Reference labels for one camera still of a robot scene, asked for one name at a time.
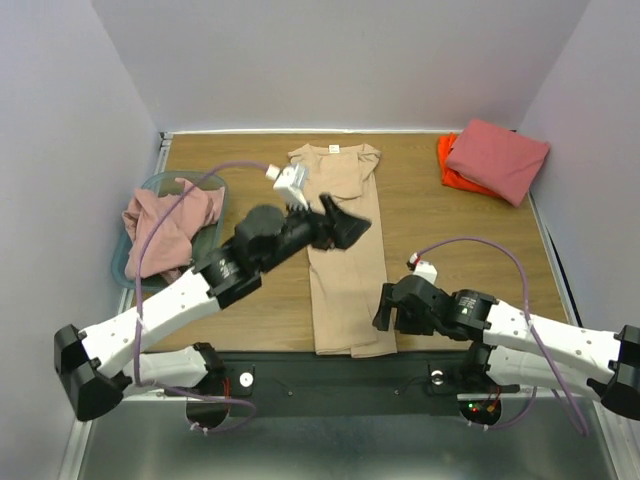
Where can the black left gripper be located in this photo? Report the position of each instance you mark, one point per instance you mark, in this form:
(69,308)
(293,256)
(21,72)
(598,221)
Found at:
(347,231)

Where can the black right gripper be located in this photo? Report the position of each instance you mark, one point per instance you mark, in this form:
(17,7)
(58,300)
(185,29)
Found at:
(392,307)

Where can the beige t shirt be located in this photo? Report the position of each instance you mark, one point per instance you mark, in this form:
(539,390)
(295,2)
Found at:
(345,286)

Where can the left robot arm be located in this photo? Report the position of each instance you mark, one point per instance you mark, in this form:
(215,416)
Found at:
(100,365)

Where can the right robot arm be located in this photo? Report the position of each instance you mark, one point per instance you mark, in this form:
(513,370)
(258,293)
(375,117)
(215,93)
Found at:
(510,348)

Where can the folded orange t shirt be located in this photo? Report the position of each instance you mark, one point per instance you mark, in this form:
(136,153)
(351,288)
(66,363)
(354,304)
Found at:
(451,178)

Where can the teal plastic basket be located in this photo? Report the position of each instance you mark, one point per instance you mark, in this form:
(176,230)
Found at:
(210,235)

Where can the folded pink t shirt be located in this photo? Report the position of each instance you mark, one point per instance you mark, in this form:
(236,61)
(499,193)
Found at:
(499,159)

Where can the pink crumpled t shirt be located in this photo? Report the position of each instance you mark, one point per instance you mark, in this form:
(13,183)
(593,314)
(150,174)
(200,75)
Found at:
(160,225)

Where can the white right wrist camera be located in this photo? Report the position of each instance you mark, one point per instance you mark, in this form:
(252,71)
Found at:
(422,268)

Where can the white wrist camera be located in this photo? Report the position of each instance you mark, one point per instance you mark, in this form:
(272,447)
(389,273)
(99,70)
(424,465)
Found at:
(422,268)
(288,183)

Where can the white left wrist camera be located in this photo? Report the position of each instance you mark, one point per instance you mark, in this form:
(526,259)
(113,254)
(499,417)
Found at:
(288,183)

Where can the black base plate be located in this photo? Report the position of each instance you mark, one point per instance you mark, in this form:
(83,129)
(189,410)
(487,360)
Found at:
(303,384)

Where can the aluminium frame rail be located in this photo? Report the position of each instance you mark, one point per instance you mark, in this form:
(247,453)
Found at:
(475,241)

